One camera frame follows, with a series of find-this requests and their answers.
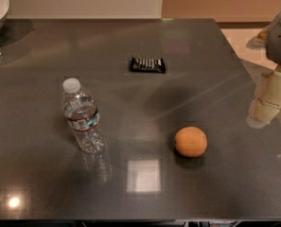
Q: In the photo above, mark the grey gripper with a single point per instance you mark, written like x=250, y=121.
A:
x=263, y=109

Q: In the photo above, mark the black rxbar chocolate wrapper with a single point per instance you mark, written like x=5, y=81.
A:
x=148, y=65

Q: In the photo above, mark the orange fruit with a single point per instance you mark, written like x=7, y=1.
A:
x=190, y=142

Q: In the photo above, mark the clear plastic water bottle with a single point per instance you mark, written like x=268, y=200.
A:
x=81, y=113

